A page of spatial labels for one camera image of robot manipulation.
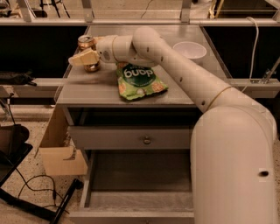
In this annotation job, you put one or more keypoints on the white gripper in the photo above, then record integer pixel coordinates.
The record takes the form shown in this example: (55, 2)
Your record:
(105, 49)

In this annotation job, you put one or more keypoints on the orange soda can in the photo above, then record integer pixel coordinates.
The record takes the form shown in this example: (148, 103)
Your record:
(87, 43)

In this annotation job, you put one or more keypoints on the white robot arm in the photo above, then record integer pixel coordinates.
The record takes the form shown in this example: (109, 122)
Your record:
(232, 164)

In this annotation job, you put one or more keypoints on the grey top drawer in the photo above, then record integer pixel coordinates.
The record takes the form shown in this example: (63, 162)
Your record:
(130, 138)

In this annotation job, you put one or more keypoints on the grey drawer cabinet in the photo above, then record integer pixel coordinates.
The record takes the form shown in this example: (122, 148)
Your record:
(133, 125)

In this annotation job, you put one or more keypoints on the grey open middle drawer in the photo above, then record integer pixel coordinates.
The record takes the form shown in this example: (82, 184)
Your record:
(136, 187)

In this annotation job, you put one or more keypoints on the green dang snack bag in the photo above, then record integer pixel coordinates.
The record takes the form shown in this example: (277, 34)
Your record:
(135, 82)

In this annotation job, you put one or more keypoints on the white ceramic bowl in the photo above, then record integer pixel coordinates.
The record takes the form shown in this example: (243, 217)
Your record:
(191, 50)

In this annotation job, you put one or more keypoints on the cardboard box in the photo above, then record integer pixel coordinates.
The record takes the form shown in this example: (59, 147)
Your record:
(59, 154)

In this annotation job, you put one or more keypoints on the metal railing frame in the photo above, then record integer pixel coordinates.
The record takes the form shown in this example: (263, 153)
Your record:
(140, 12)

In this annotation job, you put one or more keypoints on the black cloth on rail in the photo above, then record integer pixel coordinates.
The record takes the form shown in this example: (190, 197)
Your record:
(16, 78)

